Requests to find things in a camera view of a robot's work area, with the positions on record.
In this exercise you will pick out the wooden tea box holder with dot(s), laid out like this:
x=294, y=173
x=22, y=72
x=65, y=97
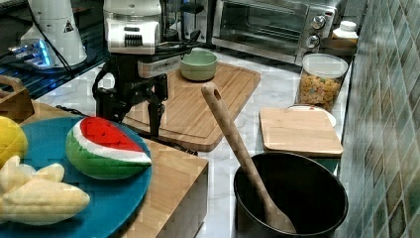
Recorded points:
x=16, y=105

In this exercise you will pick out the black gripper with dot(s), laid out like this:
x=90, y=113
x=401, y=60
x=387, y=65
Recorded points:
x=118, y=87

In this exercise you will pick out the blue round plate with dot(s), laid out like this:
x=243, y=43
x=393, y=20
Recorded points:
x=112, y=201

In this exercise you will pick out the silver toaster oven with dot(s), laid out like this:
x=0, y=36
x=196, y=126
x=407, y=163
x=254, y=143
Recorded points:
x=284, y=30

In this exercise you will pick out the large black bowl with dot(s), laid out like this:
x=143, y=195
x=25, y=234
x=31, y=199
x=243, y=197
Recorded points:
x=311, y=196

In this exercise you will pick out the wooden cutting board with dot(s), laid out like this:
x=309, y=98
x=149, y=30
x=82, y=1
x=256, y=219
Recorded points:
x=188, y=121

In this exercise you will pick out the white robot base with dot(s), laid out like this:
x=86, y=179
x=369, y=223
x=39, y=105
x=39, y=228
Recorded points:
x=53, y=41

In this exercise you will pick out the teal canister with wooden lid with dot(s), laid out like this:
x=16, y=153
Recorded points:
x=308, y=133

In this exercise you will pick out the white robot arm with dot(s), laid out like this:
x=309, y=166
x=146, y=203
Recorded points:
x=132, y=28

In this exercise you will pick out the white lidded bottle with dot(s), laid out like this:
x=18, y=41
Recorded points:
x=345, y=35

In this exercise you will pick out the green ceramic bowl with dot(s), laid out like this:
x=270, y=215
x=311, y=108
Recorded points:
x=198, y=65

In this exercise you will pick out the plush yellow lemon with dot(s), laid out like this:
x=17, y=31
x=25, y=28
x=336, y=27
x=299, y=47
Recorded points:
x=13, y=140

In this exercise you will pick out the wooden spoon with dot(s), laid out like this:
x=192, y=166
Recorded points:
x=274, y=217

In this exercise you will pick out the plush peeled banana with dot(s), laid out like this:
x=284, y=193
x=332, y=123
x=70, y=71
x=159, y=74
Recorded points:
x=38, y=197

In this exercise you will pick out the plush watermelon slice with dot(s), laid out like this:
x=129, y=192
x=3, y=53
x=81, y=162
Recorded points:
x=102, y=149

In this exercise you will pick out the clear cereal jar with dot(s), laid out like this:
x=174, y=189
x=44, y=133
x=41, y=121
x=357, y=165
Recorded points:
x=321, y=80

